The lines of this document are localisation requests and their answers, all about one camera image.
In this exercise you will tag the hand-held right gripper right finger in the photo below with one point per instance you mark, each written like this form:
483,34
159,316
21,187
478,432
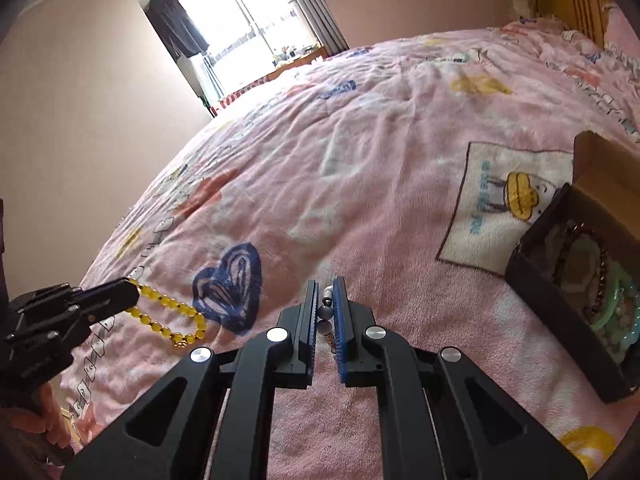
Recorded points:
340,320

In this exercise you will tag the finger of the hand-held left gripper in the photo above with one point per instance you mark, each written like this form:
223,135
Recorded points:
110,300

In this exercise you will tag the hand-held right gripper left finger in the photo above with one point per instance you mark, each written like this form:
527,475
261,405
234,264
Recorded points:
314,310

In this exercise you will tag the black box with cardboard lid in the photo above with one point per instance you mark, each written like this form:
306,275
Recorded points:
550,320

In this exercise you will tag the green jade bangle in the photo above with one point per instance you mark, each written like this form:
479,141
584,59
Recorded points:
622,305

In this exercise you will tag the person's left forearm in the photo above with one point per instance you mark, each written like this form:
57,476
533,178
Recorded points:
47,415

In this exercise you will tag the pink printed blanket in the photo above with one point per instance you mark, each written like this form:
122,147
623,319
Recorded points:
350,185

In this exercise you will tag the wooden desk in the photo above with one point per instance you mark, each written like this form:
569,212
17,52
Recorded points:
300,62

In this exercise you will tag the dark hanging garment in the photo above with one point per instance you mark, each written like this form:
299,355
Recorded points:
177,25

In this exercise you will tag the bright window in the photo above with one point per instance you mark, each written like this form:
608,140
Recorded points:
250,25

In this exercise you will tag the grey striped curtain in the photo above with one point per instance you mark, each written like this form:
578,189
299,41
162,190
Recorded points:
320,5

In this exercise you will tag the pink printed pillow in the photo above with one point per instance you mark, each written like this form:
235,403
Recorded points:
625,45

